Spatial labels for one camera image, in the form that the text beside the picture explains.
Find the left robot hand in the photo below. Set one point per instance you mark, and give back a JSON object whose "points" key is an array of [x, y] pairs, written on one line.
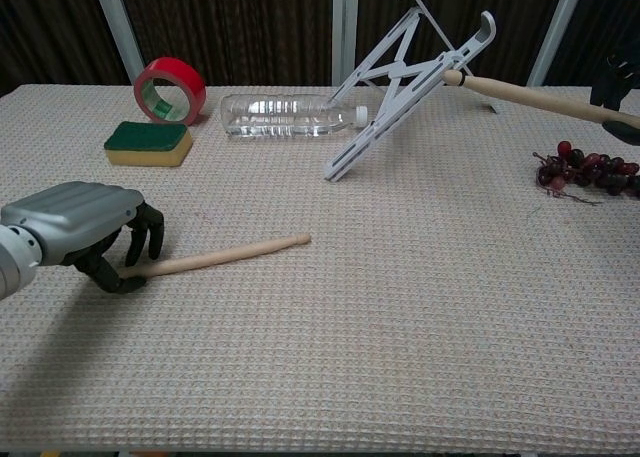
{"points": [[75, 217]]}

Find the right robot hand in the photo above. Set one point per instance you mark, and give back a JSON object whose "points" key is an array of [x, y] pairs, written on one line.
{"points": [[617, 102]]}

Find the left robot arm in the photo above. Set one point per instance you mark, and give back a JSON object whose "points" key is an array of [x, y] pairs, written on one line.
{"points": [[15, 262]]}

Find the dark red grape bunch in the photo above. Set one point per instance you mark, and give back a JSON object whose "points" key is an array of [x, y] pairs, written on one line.
{"points": [[595, 169]]}

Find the green and yellow sponge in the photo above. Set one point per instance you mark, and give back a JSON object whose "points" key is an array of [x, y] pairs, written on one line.
{"points": [[147, 142]]}

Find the red tape roll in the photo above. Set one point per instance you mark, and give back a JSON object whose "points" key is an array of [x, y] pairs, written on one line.
{"points": [[187, 84]]}

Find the white folding laptop stand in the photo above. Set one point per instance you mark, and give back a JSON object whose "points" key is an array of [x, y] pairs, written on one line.
{"points": [[395, 77]]}

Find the clear plastic water bottle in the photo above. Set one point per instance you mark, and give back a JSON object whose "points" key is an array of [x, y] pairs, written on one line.
{"points": [[280, 116]]}

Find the beige waffle tablecloth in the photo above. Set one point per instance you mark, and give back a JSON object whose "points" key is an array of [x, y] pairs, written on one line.
{"points": [[320, 327]]}

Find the white metal frame post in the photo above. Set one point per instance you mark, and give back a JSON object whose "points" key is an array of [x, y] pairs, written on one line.
{"points": [[557, 29], [117, 27], [345, 27]]}

